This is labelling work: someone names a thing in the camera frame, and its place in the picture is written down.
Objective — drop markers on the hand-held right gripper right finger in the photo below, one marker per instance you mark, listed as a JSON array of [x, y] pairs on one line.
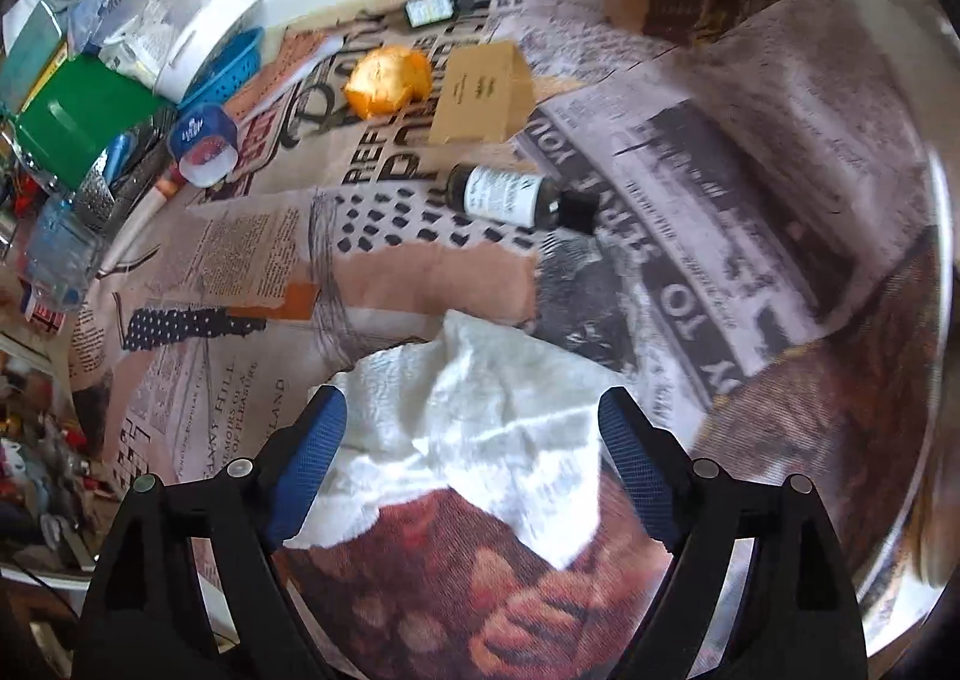
[[637, 459]]

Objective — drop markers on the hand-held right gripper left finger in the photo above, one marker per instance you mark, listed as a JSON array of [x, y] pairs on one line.
[[311, 455]]

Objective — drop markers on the white paper towel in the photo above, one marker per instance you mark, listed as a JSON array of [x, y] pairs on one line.
[[465, 410]]

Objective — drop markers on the dark bottle with white label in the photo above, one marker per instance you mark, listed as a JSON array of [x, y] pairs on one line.
[[499, 194]]

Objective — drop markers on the blue and white cup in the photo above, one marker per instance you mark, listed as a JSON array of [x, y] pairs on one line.
[[196, 132]]

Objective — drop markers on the orange peel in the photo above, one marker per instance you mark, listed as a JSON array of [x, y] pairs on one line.
[[386, 83]]

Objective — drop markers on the small cardboard box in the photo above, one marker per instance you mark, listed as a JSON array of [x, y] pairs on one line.
[[480, 95]]

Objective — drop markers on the small dark glass bottle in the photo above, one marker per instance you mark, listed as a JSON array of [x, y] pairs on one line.
[[431, 10]]

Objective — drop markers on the newspaper print cloth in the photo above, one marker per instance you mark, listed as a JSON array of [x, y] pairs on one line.
[[675, 200]]

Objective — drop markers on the metal pot lid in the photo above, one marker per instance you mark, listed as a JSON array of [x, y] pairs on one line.
[[922, 425]]

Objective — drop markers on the glass tumbler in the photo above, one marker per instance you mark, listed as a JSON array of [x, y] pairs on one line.
[[64, 252]]

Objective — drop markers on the metal grater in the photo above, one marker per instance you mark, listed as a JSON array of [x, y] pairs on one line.
[[97, 200]]

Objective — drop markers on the blue plastic basket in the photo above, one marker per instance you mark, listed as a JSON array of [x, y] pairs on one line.
[[225, 72]]

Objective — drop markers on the green box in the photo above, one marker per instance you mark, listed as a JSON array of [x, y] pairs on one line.
[[75, 110]]

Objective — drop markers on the white plastic basket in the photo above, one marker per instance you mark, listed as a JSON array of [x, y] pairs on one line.
[[199, 27]]

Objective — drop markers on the clear plastic bag of packets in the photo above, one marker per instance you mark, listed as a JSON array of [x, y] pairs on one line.
[[135, 35]]

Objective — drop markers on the teal tissue box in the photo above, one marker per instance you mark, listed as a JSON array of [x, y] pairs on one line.
[[30, 50]]

